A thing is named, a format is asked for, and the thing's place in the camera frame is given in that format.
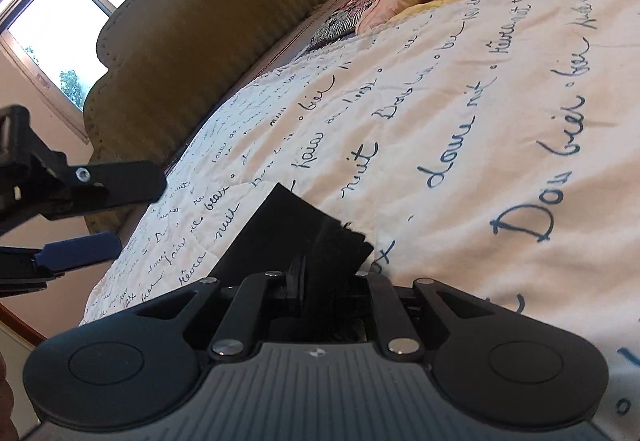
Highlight white script-printed bed blanket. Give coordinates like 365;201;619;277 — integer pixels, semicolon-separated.
80;0;640;441

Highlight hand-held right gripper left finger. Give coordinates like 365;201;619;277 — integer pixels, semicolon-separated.
127;255;311;363

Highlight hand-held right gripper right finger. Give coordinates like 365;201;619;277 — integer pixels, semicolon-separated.
346;271;505;364

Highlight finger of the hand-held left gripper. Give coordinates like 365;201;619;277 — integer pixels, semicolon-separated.
60;160;169;219
0;231;124;298

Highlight olive green padded headboard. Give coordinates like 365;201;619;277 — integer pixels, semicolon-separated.
82;0;349;235

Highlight window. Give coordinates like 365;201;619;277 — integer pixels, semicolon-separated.
0;0;202;124

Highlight wooden bed frame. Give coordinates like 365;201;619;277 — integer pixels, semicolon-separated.
0;303;57;353

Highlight black pants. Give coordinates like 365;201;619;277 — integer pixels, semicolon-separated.
215;183;376;343

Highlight black and white patterned pillow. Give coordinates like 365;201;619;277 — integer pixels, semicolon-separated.
306;0;378;53

